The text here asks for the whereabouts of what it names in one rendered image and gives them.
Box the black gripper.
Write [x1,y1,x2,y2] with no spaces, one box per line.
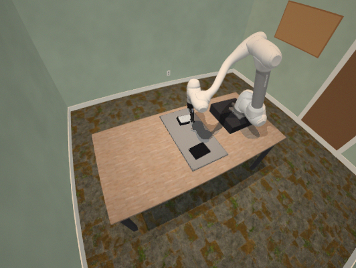
[187,103,194,125]

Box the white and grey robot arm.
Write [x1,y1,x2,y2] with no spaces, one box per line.
[187,31,282,127]

